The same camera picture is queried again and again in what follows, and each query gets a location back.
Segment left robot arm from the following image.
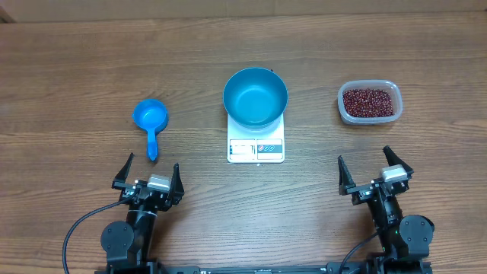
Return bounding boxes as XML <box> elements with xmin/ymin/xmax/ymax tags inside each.
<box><xmin>100</xmin><ymin>154</ymin><xmax>184</xmax><ymax>273</ymax></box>

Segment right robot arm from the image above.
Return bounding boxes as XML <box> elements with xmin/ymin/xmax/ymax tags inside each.
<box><xmin>337</xmin><ymin>146</ymin><xmax>434</xmax><ymax>273</ymax></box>

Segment white digital kitchen scale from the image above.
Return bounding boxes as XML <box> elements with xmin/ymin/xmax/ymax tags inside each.
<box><xmin>227</xmin><ymin>114</ymin><xmax>285</xmax><ymax>164</ymax></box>

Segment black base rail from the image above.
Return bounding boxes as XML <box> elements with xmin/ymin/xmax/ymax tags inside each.
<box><xmin>94</xmin><ymin>262</ymin><xmax>433</xmax><ymax>274</ymax></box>

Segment red beans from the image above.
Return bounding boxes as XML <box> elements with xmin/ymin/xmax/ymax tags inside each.
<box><xmin>343</xmin><ymin>88</ymin><xmax>394</xmax><ymax>118</ymax></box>

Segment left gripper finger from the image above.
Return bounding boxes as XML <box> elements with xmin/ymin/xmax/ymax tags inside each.
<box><xmin>113</xmin><ymin>153</ymin><xmax>135</xmax><ymax>182</ymax></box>
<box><xmin>168</xmin><ymin>163</ymin><xmax>185</xmax><ymax>205</ymax></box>

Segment blue plastic measuring scoop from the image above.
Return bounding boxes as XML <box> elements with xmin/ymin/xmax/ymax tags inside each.
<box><xmin>132</xmin><ymin>99</ymin><xmax>168</xmax><ymax>161</ymax></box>

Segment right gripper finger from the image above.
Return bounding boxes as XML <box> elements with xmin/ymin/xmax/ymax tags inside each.
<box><xmin>338</xmin><ymin>156</ymin><xmax>356</xmax><ymax>196</ymax></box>
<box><xmin>383</xmin><ymin>145</ymin><xmax>413</xmax><ymax>176</ymax></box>

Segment clear plastic food container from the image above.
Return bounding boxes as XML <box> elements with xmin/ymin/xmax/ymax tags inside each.
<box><xmin>337</xmin><ymin>80</ymin><xmax>403</xmax><ymax>126</ymax></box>

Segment blue metal bowl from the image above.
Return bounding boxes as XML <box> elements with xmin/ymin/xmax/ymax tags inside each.
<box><xmin>222</xmin><ymin>67</ymin><xmax>289</xmax><ymax>128</ymax></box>

